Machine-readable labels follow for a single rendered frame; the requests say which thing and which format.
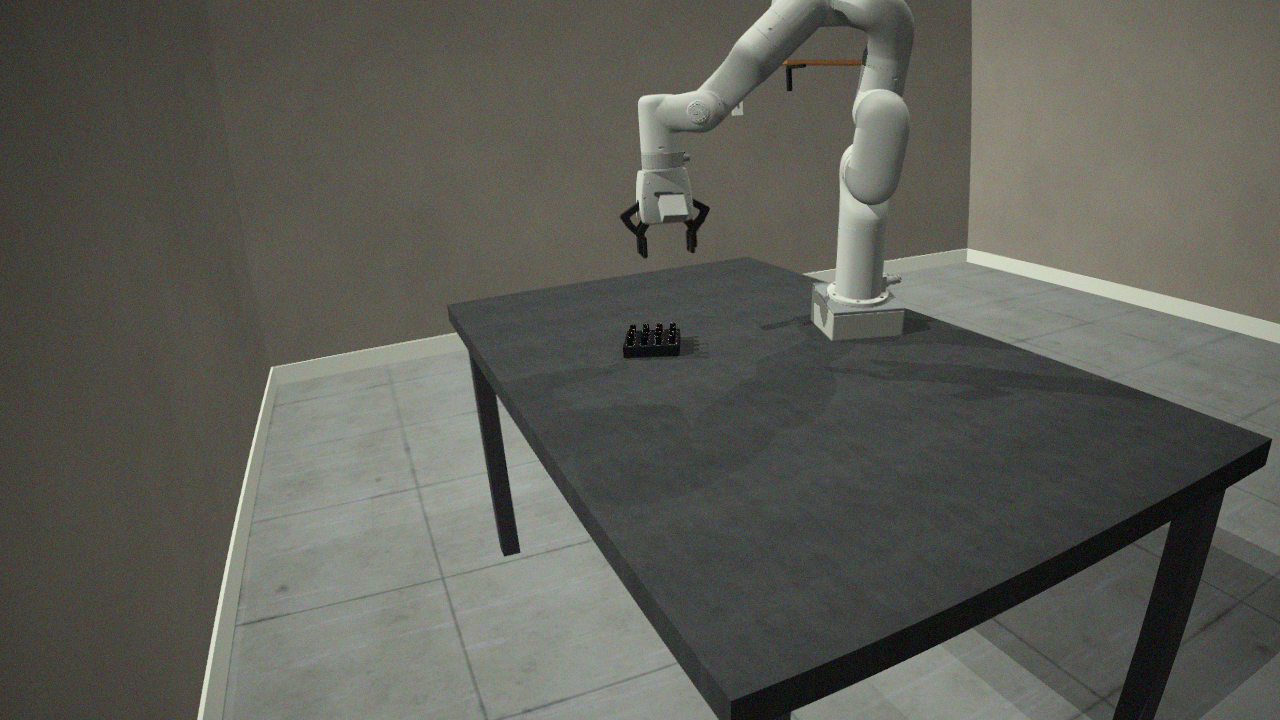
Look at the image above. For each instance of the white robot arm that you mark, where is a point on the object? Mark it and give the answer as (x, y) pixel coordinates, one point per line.
(882, 122)

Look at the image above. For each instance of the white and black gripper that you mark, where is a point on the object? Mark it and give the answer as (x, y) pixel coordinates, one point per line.
(662, 180)

